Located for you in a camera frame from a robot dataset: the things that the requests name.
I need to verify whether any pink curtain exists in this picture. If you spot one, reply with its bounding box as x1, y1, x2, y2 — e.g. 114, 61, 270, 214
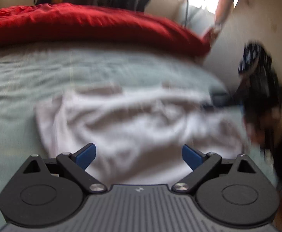
202, 0, 239, 44

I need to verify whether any white printed shirt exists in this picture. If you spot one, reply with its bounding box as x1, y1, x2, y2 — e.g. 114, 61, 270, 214
34, 82, 253, 191

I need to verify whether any red duvet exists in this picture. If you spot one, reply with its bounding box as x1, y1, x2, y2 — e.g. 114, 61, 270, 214
0, 3, 210, 58

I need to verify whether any star patterned dark garment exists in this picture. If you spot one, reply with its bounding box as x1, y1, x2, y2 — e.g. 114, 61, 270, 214
238, 43, 272, 75

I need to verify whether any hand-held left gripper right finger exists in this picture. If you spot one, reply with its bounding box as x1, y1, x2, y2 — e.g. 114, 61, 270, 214
171, 144, 257, 194

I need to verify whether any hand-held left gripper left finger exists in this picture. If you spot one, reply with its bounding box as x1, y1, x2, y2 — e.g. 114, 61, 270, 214
23, 143, 108, 194

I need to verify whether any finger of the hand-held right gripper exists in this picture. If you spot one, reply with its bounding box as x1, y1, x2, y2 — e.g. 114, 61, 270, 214
202, 92, 243, 110

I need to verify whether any metal drying rack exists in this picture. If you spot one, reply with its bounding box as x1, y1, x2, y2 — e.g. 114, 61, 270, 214
183, 0, 192, 27

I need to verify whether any green plaid blanket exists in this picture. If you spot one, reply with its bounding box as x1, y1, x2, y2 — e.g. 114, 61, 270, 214
0, 41, 279, 225

